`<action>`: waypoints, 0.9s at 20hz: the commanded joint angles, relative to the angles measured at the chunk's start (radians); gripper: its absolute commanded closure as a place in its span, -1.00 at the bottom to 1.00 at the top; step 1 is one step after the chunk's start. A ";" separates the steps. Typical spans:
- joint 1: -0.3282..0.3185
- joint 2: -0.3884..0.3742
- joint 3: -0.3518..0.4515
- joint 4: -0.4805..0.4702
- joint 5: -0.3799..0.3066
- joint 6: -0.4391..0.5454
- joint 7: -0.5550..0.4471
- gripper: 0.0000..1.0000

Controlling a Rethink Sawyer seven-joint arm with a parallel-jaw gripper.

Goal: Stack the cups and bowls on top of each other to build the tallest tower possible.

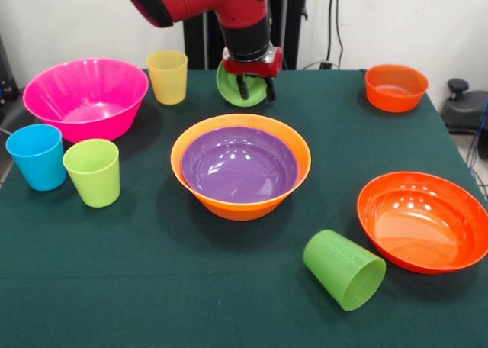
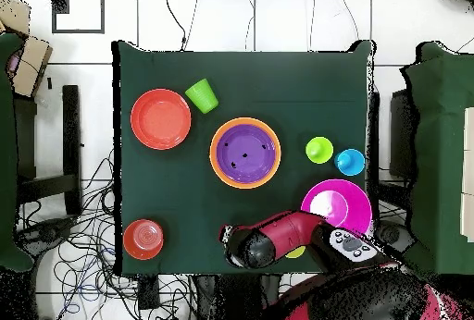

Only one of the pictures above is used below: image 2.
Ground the large orange bowl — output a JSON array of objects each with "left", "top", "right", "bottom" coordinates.
[{"left": 208, "top": 117, "right": 282, "bottom": 191}]

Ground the black cable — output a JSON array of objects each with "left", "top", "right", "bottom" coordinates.
[{"left": 161, "top": 0, "right": 187, "bottom": 52}]

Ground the white box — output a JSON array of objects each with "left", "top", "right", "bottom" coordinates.
[{"left": 459, "top": 106, "right": 474, "bottom": 243}]

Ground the black chair frame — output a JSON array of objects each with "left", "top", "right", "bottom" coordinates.
[{"left": 13, "top": 83, "right": 83, "bottom": 217}]

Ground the black power strip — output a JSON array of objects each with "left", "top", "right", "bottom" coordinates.
[{"left": 137, "top": 274, "right": 161, "bottom": 311}]

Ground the wide red-orange bowl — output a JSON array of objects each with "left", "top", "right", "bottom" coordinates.
[{"left": 130, "top": 88, "right": 193, "bottom": 151}]

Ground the yellow cup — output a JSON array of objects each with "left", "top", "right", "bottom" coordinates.
[{"left": 283, "top": 245, "right": 307, "bottom": 260}]

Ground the blue cup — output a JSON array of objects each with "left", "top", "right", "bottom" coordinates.
[{"left": 333, "top": 148, "right": 367, "bottom": 178}]

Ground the small orange bowl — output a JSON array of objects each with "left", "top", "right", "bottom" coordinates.
[{"left": 122, "top": 218, "right": 165, "bottom": 261}]

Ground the large pink bowl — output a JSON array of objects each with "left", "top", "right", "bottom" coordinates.
[{"left": 300, "top": 178, "right": 373, "bottom": 237}]

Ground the green cloth covered table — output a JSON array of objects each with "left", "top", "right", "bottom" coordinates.
[
  {"left": 400, "top": 41, "right": 474, "bottom": 277},
  {"left": 0, "top": 31, "right": 35, "bottom": 274}
]

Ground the dark green tablecloth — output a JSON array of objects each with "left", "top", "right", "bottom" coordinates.
[{"left": 111, "top": 40, "right": 376, "bottom": 277}]

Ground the black stand base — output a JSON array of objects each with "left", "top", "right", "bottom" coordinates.
[
  {"left": 14, "top": 215, "right": 77, "bottom": 256},
  {"left": 372, "top": 219, "right": 416, "bottom": 254}
]

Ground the cardboard box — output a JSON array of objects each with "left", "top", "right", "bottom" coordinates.
[
  {"left": 0, "top": 0, "right": 31, "bottom": 37},
  {"left": 10, "top": 35, "right": 54, "bottom": 98}
]

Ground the purple bowl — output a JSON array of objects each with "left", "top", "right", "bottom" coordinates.
[{"left": 215, "top": 123, "right": 278, "bottom": 184}]

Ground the lime green cup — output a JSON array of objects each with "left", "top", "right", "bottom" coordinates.
[{"left": 305, "top": 135, "right": 335, "bottom": 165}]

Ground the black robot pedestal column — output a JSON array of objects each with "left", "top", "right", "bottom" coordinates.
[{"left": 192, "top": 273, "right": 282, "bottom": 320}]

